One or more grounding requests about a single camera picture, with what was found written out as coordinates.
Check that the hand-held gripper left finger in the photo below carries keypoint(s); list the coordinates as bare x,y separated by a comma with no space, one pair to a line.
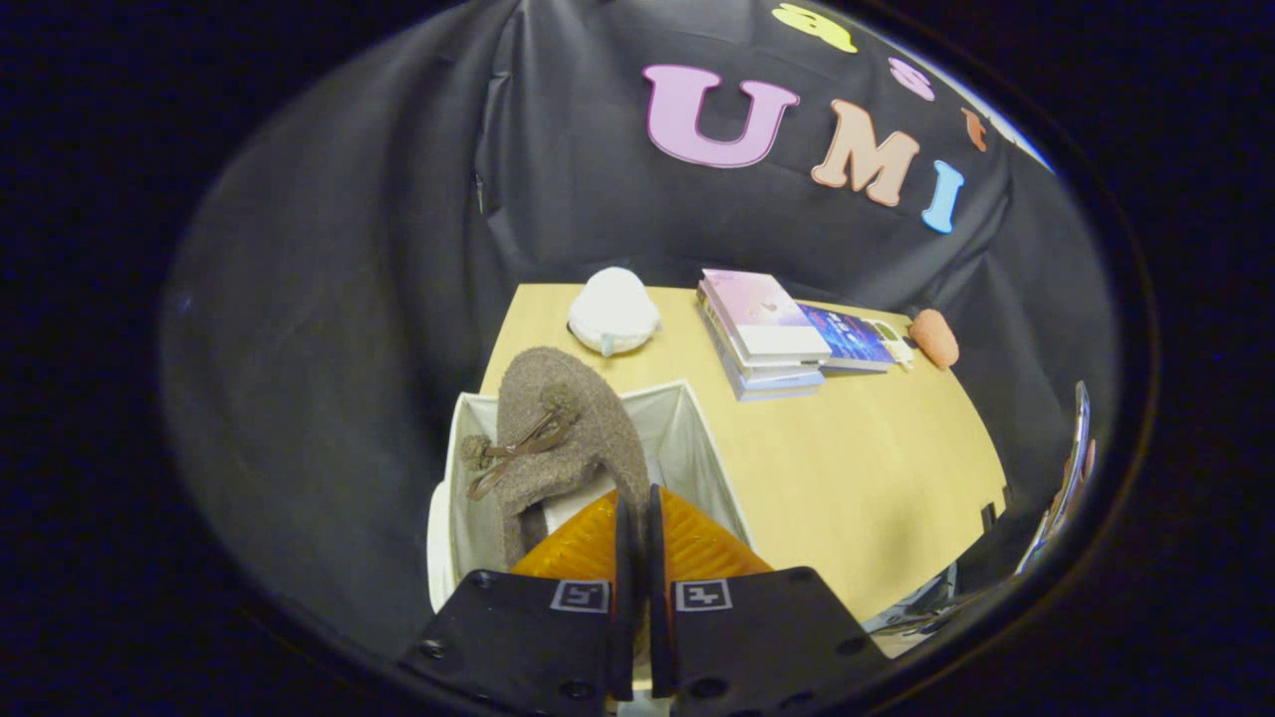
508,637

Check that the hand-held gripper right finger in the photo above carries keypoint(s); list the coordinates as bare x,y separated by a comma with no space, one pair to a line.
777,637

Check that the brown fuzzy shoe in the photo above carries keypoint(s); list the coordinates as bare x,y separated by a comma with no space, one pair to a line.
568,438

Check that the grey fabric storage box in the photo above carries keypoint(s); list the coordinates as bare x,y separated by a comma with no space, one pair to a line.
687,438

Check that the pale blue cover book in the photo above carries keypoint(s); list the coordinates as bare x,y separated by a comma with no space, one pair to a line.
777,390

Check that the thin white book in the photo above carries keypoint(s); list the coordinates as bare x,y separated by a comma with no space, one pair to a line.
787,376

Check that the dark blue cover book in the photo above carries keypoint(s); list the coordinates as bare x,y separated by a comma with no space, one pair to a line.
852,339

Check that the small white paper item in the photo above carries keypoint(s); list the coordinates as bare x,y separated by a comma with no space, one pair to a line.
896,344

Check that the pink cover book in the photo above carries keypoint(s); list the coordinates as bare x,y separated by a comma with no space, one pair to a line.
762,314

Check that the orange oval sponge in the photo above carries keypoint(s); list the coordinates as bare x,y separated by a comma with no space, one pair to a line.
934,339

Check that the white plush toy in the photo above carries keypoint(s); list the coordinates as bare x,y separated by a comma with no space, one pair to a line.
613,311

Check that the black backdrop cloth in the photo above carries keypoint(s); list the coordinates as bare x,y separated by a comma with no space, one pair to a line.
398,249

